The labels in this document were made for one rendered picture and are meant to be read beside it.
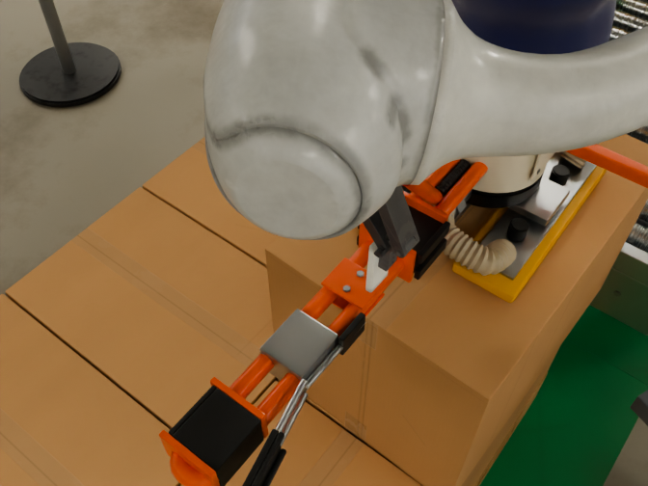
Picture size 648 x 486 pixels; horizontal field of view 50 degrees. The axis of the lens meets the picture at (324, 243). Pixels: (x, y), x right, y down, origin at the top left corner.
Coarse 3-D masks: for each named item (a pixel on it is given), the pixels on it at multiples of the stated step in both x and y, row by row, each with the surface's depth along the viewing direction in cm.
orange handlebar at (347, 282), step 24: (480, 168) 98; (624, 168) 98; (456, 192) 95; (360, 264) 87; (336, 288) 84; (360, 288) 84; (384, 288) 86; (312, 312) 83; (264, 360) 78; (240, 384) 77; (288, 384) 77; (264, 408) 75; (192, 480) 70
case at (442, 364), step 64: (640, 192) 115; (320, 256) 107; (448, 256) 107; (576, 256) 107; (320, 320) 110; (384, 320) 99; (448, 320) 99; (512, 320) 99; (576, 320) 142; (320, 384) 127; (384, 384) 109; (448, 384) 96; (512, 384) 104; (384, 448) 126; (448, 448) 108
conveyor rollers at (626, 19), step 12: (624, 0) 222; (636, 0) 221; (624, 12) 218; (636, 12) 221; (612, 24) 219; (624, 24) 216; (636, 24) 214; (612, 36) 212; (636, 132) 185; (636, 228) 162; (636, 240) 162
